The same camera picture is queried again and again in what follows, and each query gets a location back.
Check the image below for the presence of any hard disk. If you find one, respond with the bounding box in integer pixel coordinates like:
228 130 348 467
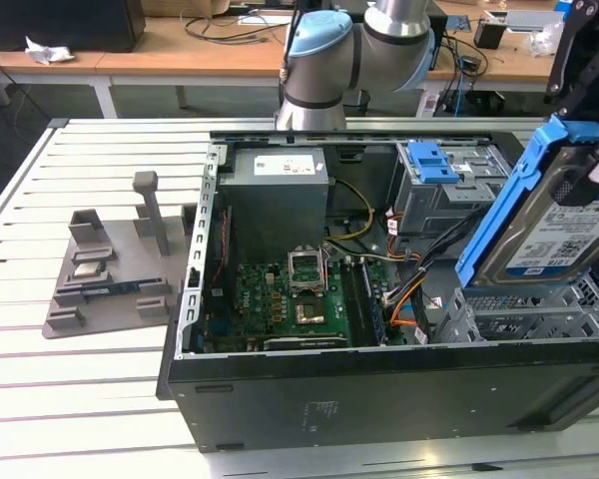
453 113 599 290

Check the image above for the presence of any blue plastic disk carrier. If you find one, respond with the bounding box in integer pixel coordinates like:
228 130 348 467
407 142 461 185

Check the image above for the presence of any perforated metal disk bay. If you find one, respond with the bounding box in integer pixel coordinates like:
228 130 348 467
436 268 599 345

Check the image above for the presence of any clear plastic bag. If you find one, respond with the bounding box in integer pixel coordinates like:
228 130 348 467
521 19 565 57

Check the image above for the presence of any small black box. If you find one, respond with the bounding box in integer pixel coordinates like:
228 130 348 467
473 22 506 50

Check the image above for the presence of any metal drive cage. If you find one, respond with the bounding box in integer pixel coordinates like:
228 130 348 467
392 141 513 253

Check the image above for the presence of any black RAM slot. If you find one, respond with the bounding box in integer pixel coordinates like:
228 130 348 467
339 256 365 348

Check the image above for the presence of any metal socket cover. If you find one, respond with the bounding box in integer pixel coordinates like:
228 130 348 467
287 246 326 296

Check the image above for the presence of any black open PC case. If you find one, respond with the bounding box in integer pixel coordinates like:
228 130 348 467
155 128 599 453

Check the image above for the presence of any CPU socket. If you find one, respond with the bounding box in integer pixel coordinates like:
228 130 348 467
293 297 326 326

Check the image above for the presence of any grey power supply box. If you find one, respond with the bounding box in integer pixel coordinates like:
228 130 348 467
218 147 330 265

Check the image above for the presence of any black expansion slot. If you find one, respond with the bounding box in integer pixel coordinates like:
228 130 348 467
262 333 349 353

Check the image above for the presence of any wooden desk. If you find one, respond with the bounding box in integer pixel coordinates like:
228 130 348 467
0 29 116 120
94 13 560 110

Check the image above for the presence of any green motherboard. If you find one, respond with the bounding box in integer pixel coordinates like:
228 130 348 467
199 258 395 353

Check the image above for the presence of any brown cardboard box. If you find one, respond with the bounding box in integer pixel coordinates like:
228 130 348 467
142 0 231 16

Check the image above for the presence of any grey parts rack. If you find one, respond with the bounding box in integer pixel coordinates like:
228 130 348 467
42 171 201 341

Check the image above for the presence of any dark blue RAM stick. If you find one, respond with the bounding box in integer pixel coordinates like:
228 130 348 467
81 282 142 296

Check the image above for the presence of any large black box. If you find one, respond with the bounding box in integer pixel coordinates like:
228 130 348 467
0 0 147 54

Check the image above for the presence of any crumpled white paper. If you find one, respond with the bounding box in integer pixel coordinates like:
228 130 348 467
24 35 76 66

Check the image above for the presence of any silver CPU chip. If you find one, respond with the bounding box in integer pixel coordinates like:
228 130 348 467
73 259 106 278

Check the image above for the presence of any black power cable bundle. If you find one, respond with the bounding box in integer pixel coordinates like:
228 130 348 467
381 207 485 305

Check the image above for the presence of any red wire with white label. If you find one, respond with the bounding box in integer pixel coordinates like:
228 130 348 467
382 208 405 236

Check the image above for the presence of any yellow wire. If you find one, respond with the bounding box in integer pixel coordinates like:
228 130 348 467
328 178 376 241

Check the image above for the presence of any orange data cable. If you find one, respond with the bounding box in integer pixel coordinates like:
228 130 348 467
386 278 423 329

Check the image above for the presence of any red black twisted wire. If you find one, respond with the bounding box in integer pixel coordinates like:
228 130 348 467
222 208 232 274

